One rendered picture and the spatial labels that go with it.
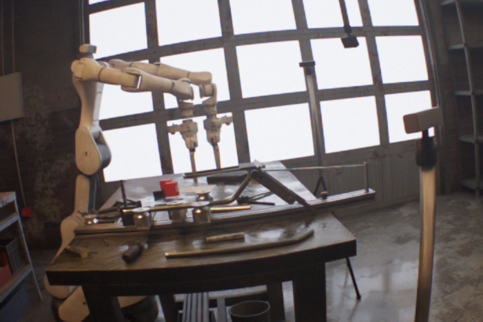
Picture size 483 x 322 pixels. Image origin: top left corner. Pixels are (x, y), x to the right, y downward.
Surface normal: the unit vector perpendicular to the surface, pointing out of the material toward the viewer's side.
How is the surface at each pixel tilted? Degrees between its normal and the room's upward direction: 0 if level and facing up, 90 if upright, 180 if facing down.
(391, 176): 90
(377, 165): 90
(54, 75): 90
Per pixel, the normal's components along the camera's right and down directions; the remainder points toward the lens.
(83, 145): -0.05, 0.10
